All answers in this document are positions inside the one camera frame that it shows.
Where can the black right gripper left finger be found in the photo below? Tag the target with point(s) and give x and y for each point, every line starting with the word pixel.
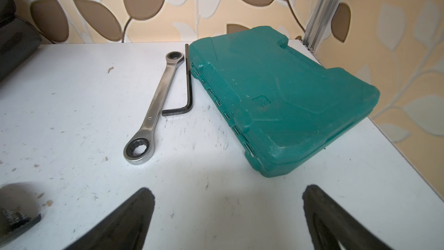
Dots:
pixel 125 228

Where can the black hex key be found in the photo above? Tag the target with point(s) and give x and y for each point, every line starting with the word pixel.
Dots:
pixel 189 105

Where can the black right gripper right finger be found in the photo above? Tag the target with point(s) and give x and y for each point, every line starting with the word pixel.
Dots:
pixel 331 227

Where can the small black round object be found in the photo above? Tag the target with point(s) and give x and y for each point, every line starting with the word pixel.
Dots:
pixel 19 210

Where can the black drawer cabinet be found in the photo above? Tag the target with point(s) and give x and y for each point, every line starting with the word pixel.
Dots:
pixel 19 38

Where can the green plastic tool case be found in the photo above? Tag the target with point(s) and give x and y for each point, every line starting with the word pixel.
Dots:
pixel 282 106

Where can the silver ratchet wrench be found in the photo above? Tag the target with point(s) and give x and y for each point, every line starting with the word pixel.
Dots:
pixel 141 147

